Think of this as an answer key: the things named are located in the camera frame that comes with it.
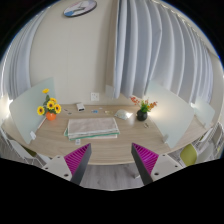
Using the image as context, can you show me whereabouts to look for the left frosted desk divider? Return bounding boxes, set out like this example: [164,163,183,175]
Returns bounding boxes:
[9,78,56,144]

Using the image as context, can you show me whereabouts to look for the sunflowers in orange vase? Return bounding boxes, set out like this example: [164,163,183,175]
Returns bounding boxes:
[37,88,61,121]

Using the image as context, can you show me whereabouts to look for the far right frosted divider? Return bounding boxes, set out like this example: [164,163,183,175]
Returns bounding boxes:
[191,97,215,128]

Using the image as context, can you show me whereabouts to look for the round wall clock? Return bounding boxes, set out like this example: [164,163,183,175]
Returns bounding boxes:
[64,0,97,17]

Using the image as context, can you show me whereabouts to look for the small white box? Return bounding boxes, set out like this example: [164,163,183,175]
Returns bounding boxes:
[76,103,85,112]

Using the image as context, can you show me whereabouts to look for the green white towel stack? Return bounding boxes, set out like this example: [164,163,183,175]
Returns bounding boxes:
[64,128,120,141]

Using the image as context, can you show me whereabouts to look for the frosted desk divider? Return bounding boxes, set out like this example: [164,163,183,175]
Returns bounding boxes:
[9,78,56,144]
[146,81,194,148]

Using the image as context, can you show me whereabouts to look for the yellow-green chair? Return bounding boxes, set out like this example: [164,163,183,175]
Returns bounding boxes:
[180,144,198,166]

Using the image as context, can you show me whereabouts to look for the white chair left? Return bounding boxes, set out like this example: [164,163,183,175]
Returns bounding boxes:
[0,128,37,164]

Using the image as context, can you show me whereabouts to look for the right frosted desk divider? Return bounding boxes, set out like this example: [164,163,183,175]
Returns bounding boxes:
[146,81,194,148]

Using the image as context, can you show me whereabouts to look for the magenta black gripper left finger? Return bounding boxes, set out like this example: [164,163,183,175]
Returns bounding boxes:
[64,144,92,185]

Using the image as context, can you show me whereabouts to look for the grey folded top towel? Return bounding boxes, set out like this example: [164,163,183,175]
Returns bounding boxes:
[68,117,119,135]

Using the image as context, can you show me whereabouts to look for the grey curtain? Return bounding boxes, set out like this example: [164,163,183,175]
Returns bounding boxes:
[112,0,213,103]
[0,10,47,99]

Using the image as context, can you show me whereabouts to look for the grey curtain left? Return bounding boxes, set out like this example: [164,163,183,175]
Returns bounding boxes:
[0,10,47,99]

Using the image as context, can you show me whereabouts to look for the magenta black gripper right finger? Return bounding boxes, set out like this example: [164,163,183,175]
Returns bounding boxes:
[131,143,159,185]

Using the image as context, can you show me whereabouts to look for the white wall socket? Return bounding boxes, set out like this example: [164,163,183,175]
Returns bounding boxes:
[90,92,99,101]

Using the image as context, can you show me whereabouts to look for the grey curtain right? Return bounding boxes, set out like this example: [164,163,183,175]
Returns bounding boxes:
[112,0,213,103]

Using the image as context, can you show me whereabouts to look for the orange flowers in black vase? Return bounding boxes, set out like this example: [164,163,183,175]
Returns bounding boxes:
[131,96,157,121]

